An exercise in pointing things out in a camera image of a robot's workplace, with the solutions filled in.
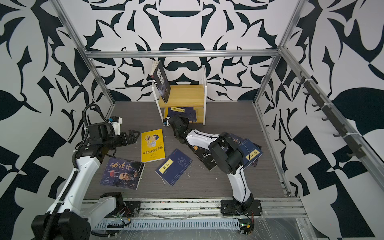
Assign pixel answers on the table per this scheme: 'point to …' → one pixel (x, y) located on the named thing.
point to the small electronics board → (246, 226)
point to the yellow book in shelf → (199, 111)
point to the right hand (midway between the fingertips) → (187, 113)
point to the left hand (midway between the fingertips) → (132, 131)
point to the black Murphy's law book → (206, 156)
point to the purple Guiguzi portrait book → (122, 173)
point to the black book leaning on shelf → (161, 80)
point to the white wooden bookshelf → (189, 100)
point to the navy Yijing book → (173, 166)
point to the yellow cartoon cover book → (152, 146)
